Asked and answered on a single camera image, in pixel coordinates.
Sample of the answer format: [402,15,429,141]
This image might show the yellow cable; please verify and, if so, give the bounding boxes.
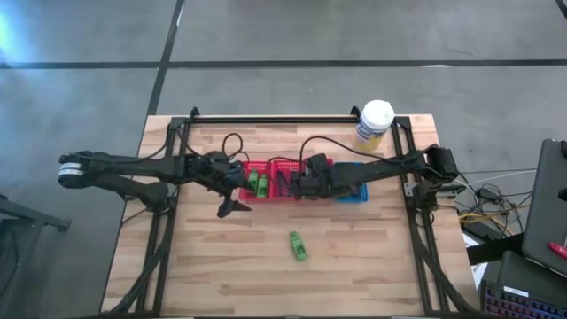
[458,204,532,223]

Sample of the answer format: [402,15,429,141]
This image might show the red tool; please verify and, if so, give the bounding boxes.
[548,241,567,261]

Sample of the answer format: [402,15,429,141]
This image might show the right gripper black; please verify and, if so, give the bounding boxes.
[290,152,345,199]

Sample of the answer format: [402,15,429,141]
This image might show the grey laptop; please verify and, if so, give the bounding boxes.
[521,137,567,278]

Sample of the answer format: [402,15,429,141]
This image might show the wide red plastic basket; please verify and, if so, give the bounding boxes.
[268,159,334,201]

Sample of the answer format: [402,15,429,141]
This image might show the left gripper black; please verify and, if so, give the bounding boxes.
[184,150,257,220]

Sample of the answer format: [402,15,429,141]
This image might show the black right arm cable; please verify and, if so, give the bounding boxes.
[264,134,416,166]

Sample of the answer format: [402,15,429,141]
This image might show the black metal stand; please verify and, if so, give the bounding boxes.
[0,192,73,319]

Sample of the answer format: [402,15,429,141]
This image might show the blue plastic basket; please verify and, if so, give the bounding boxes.
[332,161,370,205]

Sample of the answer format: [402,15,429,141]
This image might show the Lysol wipes canister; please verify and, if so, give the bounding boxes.
[352,98,396,154]

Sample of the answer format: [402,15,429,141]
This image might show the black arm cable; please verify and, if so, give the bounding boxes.
[264,134,416,166]
[221,131,250,164]

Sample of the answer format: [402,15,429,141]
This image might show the black box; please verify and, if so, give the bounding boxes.
[464,232,524,267]

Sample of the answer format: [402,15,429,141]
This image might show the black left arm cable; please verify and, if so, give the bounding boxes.
[221,131,250,164]

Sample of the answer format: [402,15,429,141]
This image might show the black aluminium table frame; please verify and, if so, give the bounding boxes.
[105,105,478,318]

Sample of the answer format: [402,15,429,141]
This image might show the black keyboard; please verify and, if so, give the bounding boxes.
[479,279,567,319]

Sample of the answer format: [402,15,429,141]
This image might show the small red plastic basket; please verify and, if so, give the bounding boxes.
[238,159,272,201]

